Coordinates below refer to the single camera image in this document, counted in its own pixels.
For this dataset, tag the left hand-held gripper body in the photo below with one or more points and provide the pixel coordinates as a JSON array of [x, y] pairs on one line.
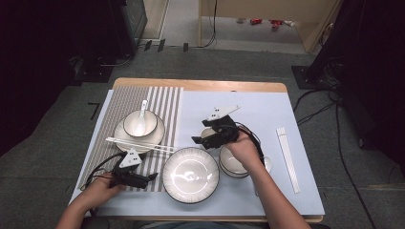
[[131, 158]]

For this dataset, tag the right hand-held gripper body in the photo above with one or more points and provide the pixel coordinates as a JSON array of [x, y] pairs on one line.
[[227, 133]]

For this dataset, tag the white plate with dark rim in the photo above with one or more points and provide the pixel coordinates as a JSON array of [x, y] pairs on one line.
[[156, 135], [191, 175]]

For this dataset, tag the white ceramic spoon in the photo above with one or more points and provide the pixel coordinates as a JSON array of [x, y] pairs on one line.
[[139, 127], [269, 163], [256, 192]]

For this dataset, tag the white bowl with dark rim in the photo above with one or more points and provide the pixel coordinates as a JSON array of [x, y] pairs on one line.
[[229, 162], [234, 176], [149, 124]]

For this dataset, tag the row of white chopsticks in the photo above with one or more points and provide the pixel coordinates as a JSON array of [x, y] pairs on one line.
[[288, 156]]

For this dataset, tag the person's left hand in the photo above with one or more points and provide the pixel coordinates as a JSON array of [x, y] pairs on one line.
[[98, 192]]

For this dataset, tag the pale blue table sheet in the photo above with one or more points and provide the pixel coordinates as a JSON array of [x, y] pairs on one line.
[[254, 105]]

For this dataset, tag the brown white striped placemat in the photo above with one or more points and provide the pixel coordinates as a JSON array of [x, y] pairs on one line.
[[127, 101]]

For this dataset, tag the person's clothing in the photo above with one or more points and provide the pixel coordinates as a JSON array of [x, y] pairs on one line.
[[197, 226]]

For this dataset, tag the black stand base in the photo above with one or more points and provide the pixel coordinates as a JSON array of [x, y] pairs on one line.
[[95, 74], [302, 78]]

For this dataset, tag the small white object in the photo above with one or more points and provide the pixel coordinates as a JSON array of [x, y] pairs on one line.
[[289, 23], [241, 20]]

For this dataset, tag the small red object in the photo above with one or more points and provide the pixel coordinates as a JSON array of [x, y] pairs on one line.
[[256, 21], [276, 24]]

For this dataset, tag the black equipment case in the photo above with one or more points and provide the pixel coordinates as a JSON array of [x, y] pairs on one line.
[[135, 22]]

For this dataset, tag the black curtain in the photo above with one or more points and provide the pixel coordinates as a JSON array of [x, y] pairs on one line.
[[38, 63], [375, 63]]

